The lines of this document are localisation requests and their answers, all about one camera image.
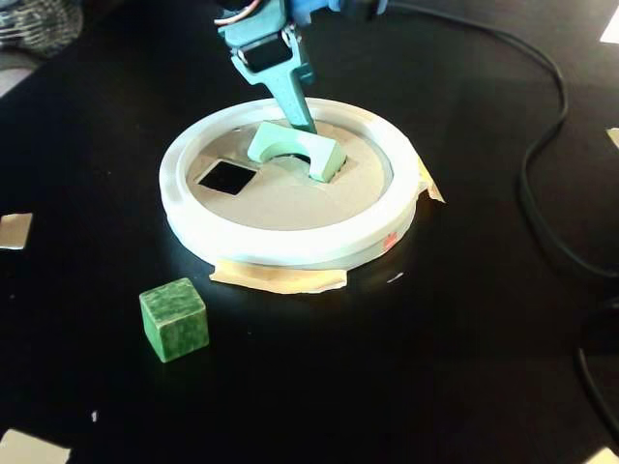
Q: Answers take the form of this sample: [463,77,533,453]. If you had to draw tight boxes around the teal gripper with motor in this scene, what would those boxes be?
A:
[216,0,319,137]

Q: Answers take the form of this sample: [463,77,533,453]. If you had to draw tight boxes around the mint green U-shaped block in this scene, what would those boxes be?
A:
[244,120,349,185]

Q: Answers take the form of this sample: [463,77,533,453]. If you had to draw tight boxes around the long beige masking tape strip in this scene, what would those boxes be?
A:
[208,258,349,295]

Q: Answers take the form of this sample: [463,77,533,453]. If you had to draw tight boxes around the patterned grey cloth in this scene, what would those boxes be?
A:
[0,0,84,60]

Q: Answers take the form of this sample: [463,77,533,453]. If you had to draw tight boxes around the dark green wooden cube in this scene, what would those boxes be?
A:
[138,277,211,363]

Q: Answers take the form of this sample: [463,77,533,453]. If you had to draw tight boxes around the white paper sheet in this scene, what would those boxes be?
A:
[599,8,619,44]

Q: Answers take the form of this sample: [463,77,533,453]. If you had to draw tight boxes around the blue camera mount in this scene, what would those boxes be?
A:
[288,0,369,25]

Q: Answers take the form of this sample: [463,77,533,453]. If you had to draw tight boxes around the red white servo wires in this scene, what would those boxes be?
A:
[214,1,258,28]

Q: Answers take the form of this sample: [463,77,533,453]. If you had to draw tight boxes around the long black cable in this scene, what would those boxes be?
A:
[385,0,619,280]

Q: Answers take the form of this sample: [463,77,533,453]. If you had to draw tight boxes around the looped black cable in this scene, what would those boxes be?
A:
[576,297,619,449]

